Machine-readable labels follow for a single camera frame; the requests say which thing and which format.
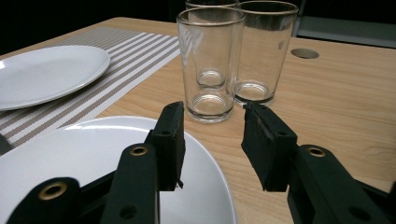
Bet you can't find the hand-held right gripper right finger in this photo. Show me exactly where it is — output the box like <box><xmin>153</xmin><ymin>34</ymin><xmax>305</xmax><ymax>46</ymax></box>
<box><xmin>241</xmin><ymin>102</ymin><xmax>396</xmax><ymax>224</ymax></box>

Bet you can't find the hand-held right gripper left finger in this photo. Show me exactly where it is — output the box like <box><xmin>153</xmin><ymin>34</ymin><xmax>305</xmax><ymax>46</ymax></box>
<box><xmin>99</xmin><ymin>101</ymin><xmax>187</xmax><ymax>224</ymax></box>

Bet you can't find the clear drinking glass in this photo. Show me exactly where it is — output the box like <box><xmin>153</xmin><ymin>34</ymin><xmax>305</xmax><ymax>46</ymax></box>
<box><xmin>185</xmin><ymin>0</ymin><xmax>241</xmax><ymax>9</ymax></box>
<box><xmin>176</xmin><ymin>7</ymin><xmax>246</xmax><ymax>124</ymax></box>
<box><xmin>233</xmin><ymin>0</ymin><xmax>299</xmax><ymax>106</ymax></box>

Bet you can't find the white plate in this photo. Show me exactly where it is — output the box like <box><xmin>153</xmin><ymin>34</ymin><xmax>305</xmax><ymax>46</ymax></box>
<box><xmin>0</xmin><ymin>45</ymin><xmax>111</xmax><ymax>112</ymax></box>
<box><xmin>0</xmin><ymin>116</ymin><xmax>237</xmax><ymax>224</ymax></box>

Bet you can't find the grey striped placemat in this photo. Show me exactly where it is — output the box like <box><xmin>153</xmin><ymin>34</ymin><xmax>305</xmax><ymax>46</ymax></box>
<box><xmin>0</xmin><ymin>26</ymin><xmax>181</xmax><ymax>148</ymax></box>

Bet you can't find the grey table grommet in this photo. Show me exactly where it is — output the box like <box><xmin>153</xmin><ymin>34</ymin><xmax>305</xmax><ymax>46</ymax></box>
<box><xmin>290</xmin><ymin>48</ymin><xmax>320</xmax><ymax>60</ymax></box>

